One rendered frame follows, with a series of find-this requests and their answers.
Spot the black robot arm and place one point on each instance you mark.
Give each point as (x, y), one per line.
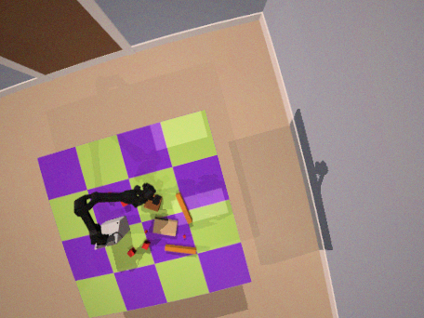
(81, 208)

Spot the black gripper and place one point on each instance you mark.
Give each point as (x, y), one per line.
(155, 200)

